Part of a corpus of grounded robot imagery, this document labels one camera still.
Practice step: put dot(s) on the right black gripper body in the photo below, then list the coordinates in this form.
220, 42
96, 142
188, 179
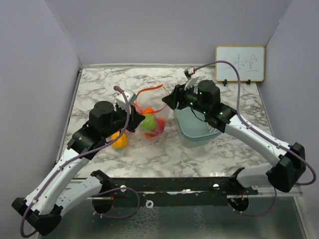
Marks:
188, 98

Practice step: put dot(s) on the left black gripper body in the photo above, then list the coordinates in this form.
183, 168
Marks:
120, 119

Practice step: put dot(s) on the green fruit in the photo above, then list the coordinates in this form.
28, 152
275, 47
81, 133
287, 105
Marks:
149, 123

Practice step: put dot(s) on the orange fruit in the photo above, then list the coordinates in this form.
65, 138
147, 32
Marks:
148, 111

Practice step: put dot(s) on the red bell pepper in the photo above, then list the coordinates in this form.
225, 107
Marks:
160, 125

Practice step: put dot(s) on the yellow bell pepper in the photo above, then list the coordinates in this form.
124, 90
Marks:
121, 143

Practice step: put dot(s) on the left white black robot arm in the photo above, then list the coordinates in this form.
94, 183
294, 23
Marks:
46, 205

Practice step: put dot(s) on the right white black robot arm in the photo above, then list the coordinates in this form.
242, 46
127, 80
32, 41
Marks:
286, 161

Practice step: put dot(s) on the teal white plastic basket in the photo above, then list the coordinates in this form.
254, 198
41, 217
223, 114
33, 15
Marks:
193, 130

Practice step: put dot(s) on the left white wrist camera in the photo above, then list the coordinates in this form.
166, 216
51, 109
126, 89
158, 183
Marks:
128, 96

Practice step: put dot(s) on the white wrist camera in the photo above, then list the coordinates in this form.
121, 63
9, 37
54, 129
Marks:
128, 96
189, 72

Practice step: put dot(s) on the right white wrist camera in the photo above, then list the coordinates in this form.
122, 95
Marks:
189, 72

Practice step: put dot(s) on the white whiteboard wooden frame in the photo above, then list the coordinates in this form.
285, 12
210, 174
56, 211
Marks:
249, 60

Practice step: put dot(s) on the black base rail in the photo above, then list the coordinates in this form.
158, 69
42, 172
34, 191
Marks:
168, 192

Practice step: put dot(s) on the aluminium frame rail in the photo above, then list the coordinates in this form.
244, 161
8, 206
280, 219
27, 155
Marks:
239, 182

